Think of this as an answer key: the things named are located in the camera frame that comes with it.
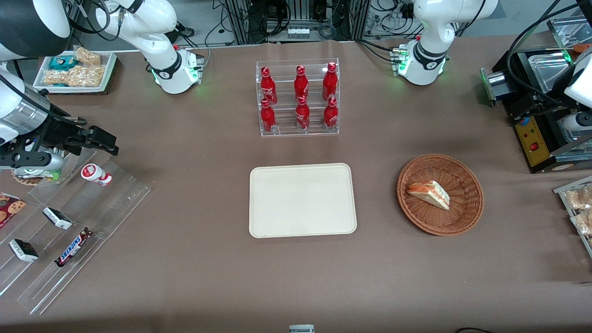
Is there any white green can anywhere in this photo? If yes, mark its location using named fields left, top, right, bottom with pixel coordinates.
left=15, top=167, right=63, bottom=182

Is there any white snack tray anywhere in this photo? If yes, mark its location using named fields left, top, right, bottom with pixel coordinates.
left=32, top=51, right=117, bottom=93

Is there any clear bag of pastries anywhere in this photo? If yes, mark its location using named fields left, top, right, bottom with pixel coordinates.
left=570, top=210, right=592, bottom=235
left=565, top=184, right=592, bottom=211

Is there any triangular sandwich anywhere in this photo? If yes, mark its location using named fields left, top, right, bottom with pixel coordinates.
left=407, top=180, right=450, bottom=211

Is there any clear acrylic stepped display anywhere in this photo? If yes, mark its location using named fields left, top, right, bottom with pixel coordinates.
left=0, top=148, right=151, bottom=315

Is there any clear acrylic bottle rack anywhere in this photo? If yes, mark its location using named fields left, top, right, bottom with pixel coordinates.
left=256, top=58, right=340, bottom=137

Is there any white red yogurt bottle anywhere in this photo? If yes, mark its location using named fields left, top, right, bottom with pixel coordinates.
left=81, top=163, right=112, bottom=186

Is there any brown wicker basket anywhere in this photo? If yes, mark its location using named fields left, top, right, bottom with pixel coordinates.
left=397, top=154, right=484, bottom=236

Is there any large peanut snack bag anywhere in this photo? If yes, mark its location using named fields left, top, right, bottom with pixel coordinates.
left=44, top=65, right=106, bottom=88

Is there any red cola bottle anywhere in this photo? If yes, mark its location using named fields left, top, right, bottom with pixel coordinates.
left=323, top=96, right=339, bottom=129
left=260, top=67, right=278, bottom=106
left=294, top=65, right=309, bottom=100
left=295, top=96, right=311, bottom=130
left=322, top=62, right=339, bottom=101
left=260, top=99, right=277, bottom=133

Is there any small peanut snack bag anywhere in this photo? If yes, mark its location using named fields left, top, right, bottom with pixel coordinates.
left=74, top=46, right=101, bottom=66

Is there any grey metal snack tray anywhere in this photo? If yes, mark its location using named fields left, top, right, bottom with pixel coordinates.
left=554, top=176, right=592, bottom=259

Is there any cookie box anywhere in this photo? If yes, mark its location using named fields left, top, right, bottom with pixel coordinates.
left=0, top=193, right=26, bottom=228

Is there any teal snack packet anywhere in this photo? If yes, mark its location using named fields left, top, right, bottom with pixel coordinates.
left=49, top=55, right=78, bottom=71

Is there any black sandwich press machine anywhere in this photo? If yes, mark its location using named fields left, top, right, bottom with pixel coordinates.
left=480, top=16, right=592, bottom=174

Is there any aluminium frame post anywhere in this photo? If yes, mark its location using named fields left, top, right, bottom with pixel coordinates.
left=224, top=0, right=251, bottom=45
left=349, top=0, right=371, bottom=41

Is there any small wicker coaster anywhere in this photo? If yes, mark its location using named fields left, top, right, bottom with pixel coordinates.
left=11, top=170, right=44, bottom=186

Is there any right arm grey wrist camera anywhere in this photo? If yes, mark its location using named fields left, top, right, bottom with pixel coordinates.
left=0, top=149, right=65, bottom=172

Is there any cream rectangular tray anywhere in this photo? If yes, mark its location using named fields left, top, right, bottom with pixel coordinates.
left=249, top=163, right=358, bottom=239

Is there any Snickers chocolate bar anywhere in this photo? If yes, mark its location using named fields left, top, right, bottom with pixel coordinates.
left=55, top=228, right=94, bottom=268

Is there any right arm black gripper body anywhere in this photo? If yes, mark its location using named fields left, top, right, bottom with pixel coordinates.
left=30, top=113, right=95, bottom=156

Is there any black white snack bar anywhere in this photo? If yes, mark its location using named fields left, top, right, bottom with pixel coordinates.
left=8, top=239, right=39, bottom=263
left=43, top=207, right=73, bottom=230

